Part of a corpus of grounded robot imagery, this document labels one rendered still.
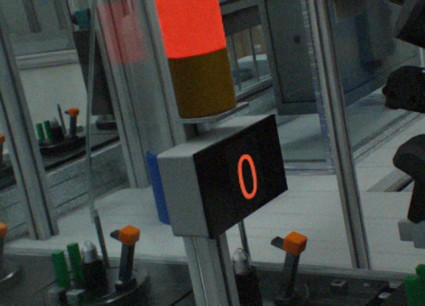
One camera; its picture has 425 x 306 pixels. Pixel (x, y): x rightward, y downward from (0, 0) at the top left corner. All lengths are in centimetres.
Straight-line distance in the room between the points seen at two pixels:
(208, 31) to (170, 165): 11
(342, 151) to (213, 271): 40
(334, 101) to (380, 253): 42
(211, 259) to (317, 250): 75
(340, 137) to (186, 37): 46
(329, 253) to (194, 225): 81
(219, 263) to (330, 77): 40
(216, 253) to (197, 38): 19
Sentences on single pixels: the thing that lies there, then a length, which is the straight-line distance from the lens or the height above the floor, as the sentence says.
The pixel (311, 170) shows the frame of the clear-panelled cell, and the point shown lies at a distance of 193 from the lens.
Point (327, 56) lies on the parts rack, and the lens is 107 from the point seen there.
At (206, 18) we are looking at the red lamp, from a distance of 67.
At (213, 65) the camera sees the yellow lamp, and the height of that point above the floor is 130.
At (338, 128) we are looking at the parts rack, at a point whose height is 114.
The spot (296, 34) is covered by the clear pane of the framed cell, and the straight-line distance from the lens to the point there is 187.
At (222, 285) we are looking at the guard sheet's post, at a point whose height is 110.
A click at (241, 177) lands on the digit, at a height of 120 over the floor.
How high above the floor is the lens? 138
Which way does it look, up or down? 13 degrees down
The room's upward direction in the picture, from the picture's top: 11 degrees counter-clockwise
